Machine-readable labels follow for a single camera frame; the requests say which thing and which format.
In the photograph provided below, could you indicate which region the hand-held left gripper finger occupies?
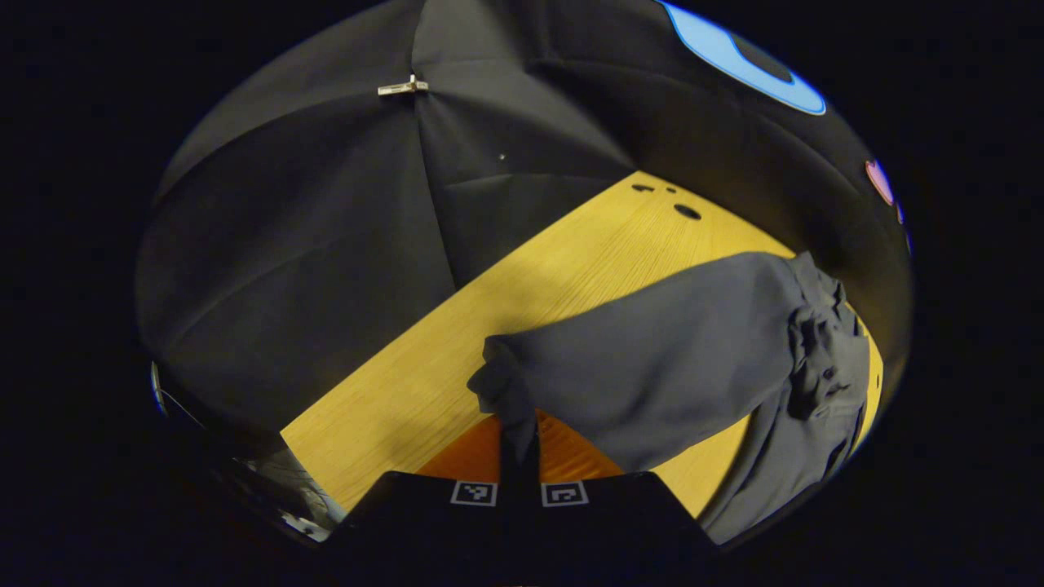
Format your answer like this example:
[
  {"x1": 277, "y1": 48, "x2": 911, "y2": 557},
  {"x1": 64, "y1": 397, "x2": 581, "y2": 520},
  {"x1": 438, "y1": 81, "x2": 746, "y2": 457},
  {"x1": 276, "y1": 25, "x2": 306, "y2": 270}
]
[
  {"x1": 520, "y1": 408, "x2": 719, "y2": 584},
  {"x1": 326, "y1": 410, "x2": 520, "y2": 584}
]

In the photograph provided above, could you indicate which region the black backdrop cloth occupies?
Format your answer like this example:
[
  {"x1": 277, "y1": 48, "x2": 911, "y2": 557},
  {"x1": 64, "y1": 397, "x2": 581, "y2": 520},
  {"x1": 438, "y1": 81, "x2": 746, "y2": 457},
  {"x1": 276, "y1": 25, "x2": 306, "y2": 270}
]
[{"x1": 135, "y1": 0, "x2": 914, "y2": 457}]

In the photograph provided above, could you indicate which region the grey long-sleeved shirt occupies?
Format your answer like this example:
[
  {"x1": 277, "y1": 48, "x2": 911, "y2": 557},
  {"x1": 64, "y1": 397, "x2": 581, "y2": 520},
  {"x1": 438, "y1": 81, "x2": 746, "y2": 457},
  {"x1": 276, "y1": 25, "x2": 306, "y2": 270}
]
[{"x1": 467, "y1": 251, "x2": 872, "y2": 545}]

